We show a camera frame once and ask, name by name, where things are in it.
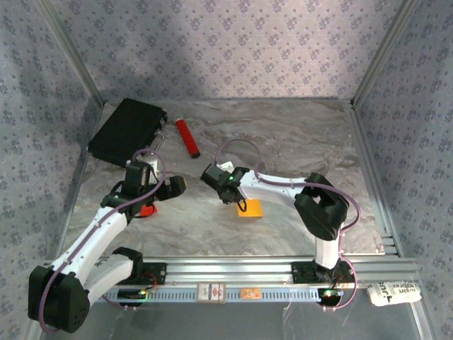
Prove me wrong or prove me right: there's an orange-yellow cloth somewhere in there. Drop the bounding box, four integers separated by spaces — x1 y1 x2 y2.
236 198 265 219

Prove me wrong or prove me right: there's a red glitter cylinder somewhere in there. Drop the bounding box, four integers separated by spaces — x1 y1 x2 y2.
173 113 202 159

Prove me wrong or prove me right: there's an aluminium base beam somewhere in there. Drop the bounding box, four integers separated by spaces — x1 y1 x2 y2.
38 257 418 288

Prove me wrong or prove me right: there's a white label with red diamond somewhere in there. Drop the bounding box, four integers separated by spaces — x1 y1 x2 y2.
196 282 227 305

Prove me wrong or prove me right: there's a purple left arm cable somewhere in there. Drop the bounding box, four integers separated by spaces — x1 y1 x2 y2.
37 148 167 334

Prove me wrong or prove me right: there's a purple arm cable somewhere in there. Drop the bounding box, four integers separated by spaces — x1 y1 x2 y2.
215 139 362 312
37 148 167 334

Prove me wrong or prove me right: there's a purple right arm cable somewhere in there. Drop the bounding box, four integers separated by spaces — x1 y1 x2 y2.
215 139 362 312

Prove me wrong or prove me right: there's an aluminium side rail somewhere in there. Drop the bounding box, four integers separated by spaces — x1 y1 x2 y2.
348 102 401 258
56 102 105 259

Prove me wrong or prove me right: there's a black case with metal handle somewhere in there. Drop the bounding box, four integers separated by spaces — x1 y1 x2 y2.
87 98 168 169

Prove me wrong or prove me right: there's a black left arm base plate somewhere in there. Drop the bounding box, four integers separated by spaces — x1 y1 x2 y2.
103 261 168 286

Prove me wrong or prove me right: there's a grey slotted cable duct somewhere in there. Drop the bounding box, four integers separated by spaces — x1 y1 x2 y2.
49 287 321 304

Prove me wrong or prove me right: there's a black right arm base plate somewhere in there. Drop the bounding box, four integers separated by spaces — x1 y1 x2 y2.
292 261 357 284

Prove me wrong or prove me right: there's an aluminium frame post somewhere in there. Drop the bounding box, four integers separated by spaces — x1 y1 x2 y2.
350 0 420 107
37 0 107 106

